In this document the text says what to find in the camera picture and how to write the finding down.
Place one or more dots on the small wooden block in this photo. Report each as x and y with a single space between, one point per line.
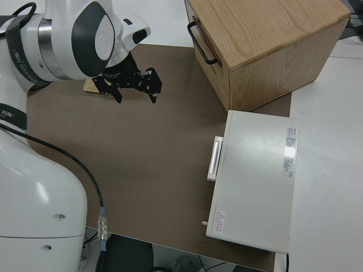
89 86

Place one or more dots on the dark background equipment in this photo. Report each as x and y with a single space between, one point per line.
354 17

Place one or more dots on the brown table mat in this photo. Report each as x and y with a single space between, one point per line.
147 141

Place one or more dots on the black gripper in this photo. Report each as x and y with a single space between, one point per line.
133 80

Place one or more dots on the cream toaster oven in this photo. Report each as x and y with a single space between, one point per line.
255 175

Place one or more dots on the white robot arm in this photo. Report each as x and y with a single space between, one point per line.
42 184

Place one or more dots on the wooden drawer cabinet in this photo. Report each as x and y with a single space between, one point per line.
269 37

